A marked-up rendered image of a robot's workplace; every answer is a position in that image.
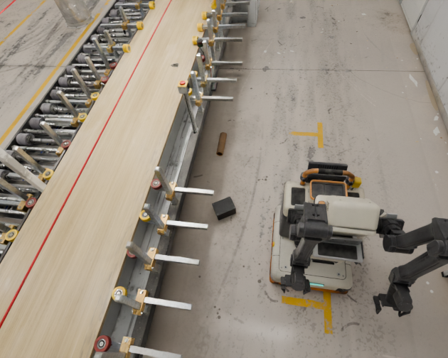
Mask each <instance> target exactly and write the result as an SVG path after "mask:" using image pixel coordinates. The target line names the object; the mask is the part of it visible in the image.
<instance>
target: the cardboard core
mask: <svg viewBox="0 0 448 358"><path fill-rule="evenodd" d="M226 137H227V134H226V133H225V132H222V133H220V138H219V142H218V148H217V152H216V154H217V155H218V156H222V155H223V152H224V148H225V141H226Z"/></svg>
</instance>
